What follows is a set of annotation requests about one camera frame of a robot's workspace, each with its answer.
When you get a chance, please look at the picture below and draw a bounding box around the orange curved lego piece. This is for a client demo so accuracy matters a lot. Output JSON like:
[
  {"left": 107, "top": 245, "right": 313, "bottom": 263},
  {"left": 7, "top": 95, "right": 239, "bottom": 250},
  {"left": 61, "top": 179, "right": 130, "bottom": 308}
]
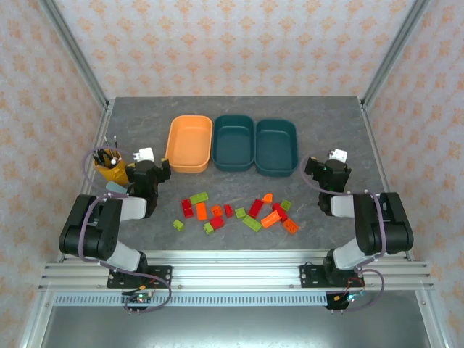
[{"left": 260, "top": 210, "right": 283, "bottom": 229}]

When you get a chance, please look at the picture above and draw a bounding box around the yellow pen cup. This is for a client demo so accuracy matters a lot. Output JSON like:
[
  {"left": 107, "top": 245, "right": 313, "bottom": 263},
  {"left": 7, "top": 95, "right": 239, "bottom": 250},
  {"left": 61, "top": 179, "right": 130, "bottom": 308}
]
[{"left": 94, "top": 147, "right": 128, "bottom": 183}]

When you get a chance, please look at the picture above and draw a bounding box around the teal eraser block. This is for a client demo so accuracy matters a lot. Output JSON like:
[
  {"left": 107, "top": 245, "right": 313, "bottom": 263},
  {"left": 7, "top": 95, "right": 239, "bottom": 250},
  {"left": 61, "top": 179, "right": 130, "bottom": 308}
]
[{"left": 105, "top": 181, "right": 128, "bottom": 197}]

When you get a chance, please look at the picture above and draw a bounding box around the orange plastic container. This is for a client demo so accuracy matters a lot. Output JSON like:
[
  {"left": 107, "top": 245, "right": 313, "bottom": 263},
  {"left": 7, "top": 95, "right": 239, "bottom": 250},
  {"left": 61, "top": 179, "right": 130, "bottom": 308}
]
[{"left": 165, "top": 115, "right": 214, "bottom": 174}]

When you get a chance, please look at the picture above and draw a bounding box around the teal plastic container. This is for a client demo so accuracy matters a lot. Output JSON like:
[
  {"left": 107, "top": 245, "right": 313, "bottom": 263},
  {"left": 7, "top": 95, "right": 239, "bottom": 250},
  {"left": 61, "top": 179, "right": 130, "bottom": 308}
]
[
  {"left": 211, "top": 114, "right": 256, "bottom": 173},
  {"left": 254, "top": 118, "right": 299, "bottom": 178}
]

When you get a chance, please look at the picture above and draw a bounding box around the small circuit board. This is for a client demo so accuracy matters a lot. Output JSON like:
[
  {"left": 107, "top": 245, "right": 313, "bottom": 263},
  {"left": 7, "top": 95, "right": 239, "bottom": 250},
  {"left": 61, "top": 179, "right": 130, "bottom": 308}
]
[
  {"left": 333, "top": 291, "right": 367, "bottom": 305},
  {"left": 121, "top": 292, "right": 153, "bottom": 305}
]

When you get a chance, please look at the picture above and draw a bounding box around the grey metal panel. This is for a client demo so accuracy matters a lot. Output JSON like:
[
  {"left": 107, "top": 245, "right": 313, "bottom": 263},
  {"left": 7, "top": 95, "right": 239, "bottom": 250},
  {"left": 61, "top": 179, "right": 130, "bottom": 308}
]
[{"left": 39, "top": 305, "right": 428, "bottom": 348}]

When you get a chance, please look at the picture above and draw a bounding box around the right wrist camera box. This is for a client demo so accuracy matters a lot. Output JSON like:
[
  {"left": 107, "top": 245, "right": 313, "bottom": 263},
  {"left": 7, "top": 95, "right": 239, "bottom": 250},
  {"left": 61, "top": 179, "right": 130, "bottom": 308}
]
[{"left": 328, "top": 147, "right": 349, "bottom": 164}]

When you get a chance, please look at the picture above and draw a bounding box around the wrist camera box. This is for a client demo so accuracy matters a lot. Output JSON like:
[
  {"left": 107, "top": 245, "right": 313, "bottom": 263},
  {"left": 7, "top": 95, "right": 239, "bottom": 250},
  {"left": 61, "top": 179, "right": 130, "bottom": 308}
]
[
  {"left": 133, "top": 146, "right": 156, "bottom": 164},
  {"left": 328, "top": 147, "right": 349, "bottom": 164}
]

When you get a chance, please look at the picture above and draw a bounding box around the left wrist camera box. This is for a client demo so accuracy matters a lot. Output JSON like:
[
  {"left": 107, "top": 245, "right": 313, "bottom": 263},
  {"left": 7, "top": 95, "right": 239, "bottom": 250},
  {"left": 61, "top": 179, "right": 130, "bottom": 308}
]
[{"left": 133, "top": 146, "right": 156, "bottom": 164}]

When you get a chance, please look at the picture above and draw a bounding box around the aluminium table side rail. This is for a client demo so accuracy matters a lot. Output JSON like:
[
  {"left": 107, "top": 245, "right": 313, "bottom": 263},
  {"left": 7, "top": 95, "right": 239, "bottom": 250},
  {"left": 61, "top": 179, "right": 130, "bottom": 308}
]
[
  {"left": 57, "top": 101, "right": 113, "bottom": 264},
  {"left": 360, "top": 101, "right": 416, "bottom": 262}
]

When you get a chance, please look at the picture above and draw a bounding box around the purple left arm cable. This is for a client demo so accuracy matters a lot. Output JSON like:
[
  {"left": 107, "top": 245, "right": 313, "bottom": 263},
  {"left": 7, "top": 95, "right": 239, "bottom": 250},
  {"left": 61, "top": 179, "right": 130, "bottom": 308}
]
[{"left": 78, "top": 147, "right": 173, "bottom": 315}]

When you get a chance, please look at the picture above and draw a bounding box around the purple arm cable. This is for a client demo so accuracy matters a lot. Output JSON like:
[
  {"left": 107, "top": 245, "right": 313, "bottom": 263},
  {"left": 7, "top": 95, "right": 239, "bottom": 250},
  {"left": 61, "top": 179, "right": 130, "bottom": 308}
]
[
  {"left": 78, "top": 147, "right": 173, "bottom": 315},
  {"left": 299, "top": 154, "right": 386, "bottom": 313}
]

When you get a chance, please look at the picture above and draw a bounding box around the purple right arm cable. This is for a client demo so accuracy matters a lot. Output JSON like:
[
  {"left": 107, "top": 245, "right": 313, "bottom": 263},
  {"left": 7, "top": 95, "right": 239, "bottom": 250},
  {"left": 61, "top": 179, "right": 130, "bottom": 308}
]
[{"left": 299, "top": 154, "right": 386, "bottom": 313}]

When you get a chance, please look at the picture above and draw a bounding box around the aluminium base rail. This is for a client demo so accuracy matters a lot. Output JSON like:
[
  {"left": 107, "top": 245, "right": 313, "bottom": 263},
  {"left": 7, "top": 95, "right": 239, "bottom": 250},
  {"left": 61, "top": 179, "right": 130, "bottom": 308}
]
[{"left": 38, "top": 249, "right": 435, "bottom": 292}]

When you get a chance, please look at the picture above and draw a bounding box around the aluminium frame post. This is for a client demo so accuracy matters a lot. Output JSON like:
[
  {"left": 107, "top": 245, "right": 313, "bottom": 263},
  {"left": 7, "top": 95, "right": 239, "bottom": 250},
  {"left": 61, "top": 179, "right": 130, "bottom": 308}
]
[
  {"left": 360, "top": 0, "right": 433, "bottom": 112},
  {"left": 38, "top": 0, "right": 112, "bottom": 112}
]

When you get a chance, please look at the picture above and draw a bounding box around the slotted grey cable duct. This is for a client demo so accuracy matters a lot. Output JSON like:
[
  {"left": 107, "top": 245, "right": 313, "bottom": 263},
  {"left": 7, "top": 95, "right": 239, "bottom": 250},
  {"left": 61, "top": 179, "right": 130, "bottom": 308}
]
[{"left": 53, "top": 293, "right": 329, "bottom": 307}]

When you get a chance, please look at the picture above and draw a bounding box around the aluminium frame leg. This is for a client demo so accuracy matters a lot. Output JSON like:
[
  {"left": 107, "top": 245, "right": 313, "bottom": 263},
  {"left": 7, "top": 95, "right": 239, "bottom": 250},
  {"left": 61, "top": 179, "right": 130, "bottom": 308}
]
[
  {"left": 415, "top": 289, "right": 449, "bottom": 348},
  {"left": 17, "top": 289, "right": 56, "bottom": 348}
]

